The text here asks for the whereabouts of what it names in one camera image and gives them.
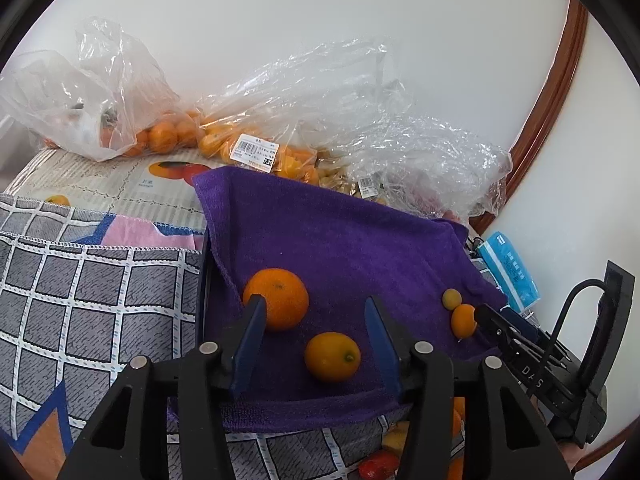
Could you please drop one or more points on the fruit printed cardboard box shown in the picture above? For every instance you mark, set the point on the fruit printed cardboard box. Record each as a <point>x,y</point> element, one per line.
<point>100,175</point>

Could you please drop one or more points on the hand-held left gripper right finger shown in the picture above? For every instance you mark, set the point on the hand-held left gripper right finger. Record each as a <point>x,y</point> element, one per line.
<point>382,350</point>

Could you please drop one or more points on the purple towel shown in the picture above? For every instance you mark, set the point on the purple towel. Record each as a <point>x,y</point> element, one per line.
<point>350,250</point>

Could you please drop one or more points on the blue tissue pack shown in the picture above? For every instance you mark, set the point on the blue tissue pack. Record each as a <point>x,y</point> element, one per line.
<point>510,270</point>

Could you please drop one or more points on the brown wooden door frame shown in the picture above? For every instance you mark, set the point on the brown wooden door frame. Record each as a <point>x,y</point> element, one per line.
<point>550,100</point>

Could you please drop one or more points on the mandarin orange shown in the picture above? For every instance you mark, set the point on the mandarin orange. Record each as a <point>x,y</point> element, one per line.
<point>462,320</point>
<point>456,422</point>
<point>455,470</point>
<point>330,357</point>
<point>280,295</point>

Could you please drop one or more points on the white translucent plastic bag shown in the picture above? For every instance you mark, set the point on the white translucent plastic bag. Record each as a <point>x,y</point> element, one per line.
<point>45,95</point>

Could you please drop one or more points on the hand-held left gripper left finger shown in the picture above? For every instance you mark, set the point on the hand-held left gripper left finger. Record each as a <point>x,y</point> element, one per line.
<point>250,350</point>

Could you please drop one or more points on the grey plaid star blanket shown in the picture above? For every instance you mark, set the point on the grey plaid star blanket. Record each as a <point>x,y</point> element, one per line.
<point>100,310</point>

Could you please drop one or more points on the small red tomato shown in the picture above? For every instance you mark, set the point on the small red tomato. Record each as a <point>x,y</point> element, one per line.
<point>377,466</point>

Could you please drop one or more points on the plastic bag of kumquats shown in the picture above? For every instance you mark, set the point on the plastic bag of kumquats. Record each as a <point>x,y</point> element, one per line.
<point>280,110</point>

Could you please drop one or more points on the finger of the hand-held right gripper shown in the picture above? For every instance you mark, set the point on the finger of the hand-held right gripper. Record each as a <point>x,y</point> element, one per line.
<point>492,322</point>
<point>517,321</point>

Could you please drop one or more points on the heap of dark bagged mandarins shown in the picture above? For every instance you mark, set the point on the heap of dark bagged mandarins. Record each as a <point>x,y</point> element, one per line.
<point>162,137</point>

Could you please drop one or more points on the small yellow kumquat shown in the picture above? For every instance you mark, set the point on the small yellow kumquat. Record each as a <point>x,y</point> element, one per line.
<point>451,298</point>

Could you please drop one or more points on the clear crumpled plastic bag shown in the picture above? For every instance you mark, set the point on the clear crumpled plastic bag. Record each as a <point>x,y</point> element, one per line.
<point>360,150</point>

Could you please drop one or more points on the heap of tan longans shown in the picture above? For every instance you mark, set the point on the heap of tan longans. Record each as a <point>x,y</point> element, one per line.
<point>335,177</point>

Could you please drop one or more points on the heap of light bagged oranges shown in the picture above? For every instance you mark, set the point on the heap of light bagged oranges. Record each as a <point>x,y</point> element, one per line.
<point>295,160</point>

